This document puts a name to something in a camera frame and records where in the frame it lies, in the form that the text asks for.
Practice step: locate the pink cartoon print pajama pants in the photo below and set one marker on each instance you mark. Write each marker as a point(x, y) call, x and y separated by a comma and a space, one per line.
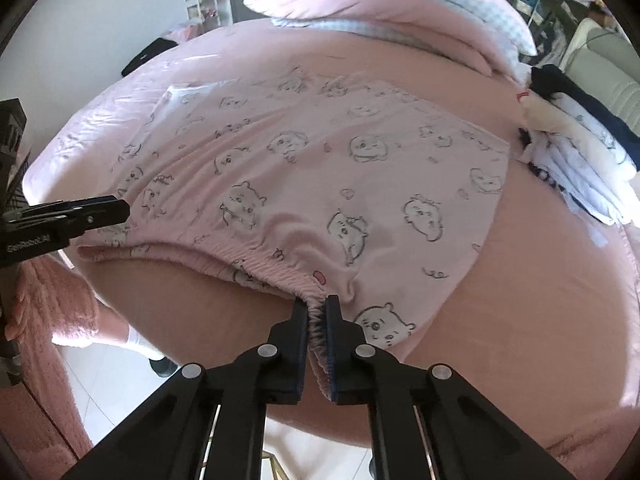
point(307, 186)

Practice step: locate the white shelf rack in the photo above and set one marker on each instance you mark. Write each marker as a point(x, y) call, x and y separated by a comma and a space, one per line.
point(204, 13)

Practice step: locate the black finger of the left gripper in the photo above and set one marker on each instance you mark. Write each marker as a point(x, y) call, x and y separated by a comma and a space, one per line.
point(88, 214)

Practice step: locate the pink fluffy rug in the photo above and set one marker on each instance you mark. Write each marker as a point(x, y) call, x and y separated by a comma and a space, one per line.
point(39, 417)

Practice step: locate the grey padded headboard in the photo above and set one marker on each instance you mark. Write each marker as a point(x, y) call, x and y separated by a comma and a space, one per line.
point(606, 66)

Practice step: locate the folded white striped garment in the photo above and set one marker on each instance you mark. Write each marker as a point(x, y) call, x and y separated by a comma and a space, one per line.
point(554, 159)

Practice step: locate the folded pink checkered duvet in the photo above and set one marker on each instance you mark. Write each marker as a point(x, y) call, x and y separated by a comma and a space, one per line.
point(488, 36)

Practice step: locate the dark glass wardrobe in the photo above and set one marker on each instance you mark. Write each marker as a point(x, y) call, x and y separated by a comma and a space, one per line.
point(552, 24)

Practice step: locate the folded white printed garment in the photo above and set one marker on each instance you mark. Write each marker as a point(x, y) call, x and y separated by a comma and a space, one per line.
point(595, 135)

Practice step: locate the pink bed sheet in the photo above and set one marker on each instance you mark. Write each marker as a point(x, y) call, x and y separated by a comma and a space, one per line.
point(545, 324)

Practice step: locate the left foot white sock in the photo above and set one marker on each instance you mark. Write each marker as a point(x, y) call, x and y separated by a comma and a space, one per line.
point(159, 363)

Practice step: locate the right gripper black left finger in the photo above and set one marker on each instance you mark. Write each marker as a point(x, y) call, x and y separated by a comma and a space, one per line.
point(207, 423)

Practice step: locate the black bag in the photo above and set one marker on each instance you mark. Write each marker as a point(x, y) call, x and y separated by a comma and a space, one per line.
point(156, 47)

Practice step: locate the folded cream garment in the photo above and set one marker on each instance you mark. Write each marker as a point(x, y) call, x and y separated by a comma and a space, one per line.
point(544, 117)

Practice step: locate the folded navy garment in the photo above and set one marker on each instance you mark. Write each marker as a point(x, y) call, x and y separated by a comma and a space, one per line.
point(548, 80)

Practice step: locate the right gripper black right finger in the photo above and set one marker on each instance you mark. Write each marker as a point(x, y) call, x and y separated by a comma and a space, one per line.
point(426, 423)

